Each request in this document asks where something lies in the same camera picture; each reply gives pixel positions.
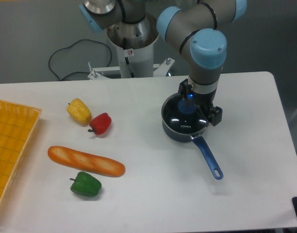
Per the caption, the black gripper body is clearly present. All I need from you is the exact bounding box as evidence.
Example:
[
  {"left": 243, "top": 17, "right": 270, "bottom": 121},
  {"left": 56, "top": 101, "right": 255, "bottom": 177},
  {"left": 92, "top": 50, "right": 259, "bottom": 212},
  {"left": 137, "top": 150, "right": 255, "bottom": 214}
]
[{"left": 187, "top": 83, "right": 217, "bottom": 112}]

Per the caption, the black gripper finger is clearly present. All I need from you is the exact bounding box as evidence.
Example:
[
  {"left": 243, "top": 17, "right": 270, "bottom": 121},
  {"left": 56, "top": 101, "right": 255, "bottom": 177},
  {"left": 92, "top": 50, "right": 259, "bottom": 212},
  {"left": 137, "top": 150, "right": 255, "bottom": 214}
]
[
  {"left": 202, "top": 104, "right": 223, "bottom": 127},
  {"left": 178, "top": 79, "right": 193, "bottom": 108}
]

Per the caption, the glass lid with blue knob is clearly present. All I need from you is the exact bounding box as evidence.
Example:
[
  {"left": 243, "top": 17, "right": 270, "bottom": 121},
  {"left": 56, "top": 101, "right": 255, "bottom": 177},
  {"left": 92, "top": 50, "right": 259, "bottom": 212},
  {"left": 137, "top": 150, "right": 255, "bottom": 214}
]
[{"left": 161, "top": 93, "right": 209, "bottom": 137}]

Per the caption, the dark blue saucepan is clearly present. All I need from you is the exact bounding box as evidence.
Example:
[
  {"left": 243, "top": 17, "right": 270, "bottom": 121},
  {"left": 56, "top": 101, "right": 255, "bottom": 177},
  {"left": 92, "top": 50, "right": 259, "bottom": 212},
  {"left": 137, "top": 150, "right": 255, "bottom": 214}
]
[{"left": 161, "top": 91, "right": 224, "bottom": 181}]

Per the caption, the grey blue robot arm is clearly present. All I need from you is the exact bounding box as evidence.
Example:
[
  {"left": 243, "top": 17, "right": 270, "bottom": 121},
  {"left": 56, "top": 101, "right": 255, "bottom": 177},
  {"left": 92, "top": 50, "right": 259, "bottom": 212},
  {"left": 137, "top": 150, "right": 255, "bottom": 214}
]
[{"left": 79, "top": 0, "right": 247, "bottom": 125}]

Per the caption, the red bell pepper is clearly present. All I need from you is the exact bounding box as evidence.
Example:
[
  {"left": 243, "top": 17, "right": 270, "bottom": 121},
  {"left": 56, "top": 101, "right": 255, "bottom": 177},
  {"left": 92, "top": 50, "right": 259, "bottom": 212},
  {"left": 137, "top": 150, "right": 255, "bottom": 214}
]
[{"left": 88, "top": 113, "right": 112, "bottom": 135}]

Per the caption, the yellow bell pepper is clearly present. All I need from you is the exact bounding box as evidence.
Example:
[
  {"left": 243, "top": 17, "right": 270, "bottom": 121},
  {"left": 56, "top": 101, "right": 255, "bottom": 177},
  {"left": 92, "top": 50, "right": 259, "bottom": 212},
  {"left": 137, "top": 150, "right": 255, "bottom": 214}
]
[{"left": 67, "top": 98, "right": 92, "bottom": 125}]

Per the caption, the orange baguette bread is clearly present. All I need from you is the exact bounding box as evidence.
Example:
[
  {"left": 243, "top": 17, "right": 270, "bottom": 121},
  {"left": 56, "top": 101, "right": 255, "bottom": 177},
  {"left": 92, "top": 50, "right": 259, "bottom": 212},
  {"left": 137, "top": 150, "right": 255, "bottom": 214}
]
[{"left": 48, "top": 146, "right": 125, "bottom": 178}]

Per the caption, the green bell pepper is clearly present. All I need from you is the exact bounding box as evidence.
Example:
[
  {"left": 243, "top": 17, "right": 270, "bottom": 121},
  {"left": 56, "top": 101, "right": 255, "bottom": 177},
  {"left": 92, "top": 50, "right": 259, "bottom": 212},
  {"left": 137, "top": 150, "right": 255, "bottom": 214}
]
[{"left": 70, "top": 171, "right": 102, "bottom": 197}]

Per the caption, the yellow woven basket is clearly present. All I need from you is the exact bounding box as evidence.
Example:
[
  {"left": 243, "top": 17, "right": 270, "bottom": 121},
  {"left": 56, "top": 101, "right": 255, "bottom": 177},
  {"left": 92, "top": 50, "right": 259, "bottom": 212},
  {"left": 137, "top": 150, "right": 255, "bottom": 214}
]
[{"left": 0, "top": 100, "right": 42, "bottom": 207}]

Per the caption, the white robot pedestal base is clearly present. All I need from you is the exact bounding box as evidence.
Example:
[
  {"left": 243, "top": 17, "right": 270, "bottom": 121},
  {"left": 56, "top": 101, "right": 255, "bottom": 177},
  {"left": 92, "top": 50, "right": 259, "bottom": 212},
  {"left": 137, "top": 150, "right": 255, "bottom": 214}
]
[{"left": 87, "top": 12, "right": 175, "bottom": 80}]

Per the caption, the black floor cable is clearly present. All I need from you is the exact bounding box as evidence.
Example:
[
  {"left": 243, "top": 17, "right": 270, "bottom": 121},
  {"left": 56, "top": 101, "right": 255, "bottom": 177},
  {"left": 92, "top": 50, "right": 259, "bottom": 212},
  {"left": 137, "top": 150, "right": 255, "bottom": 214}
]
[{"left": 48, "top": 38, "right": 113, "bottom": 81}]

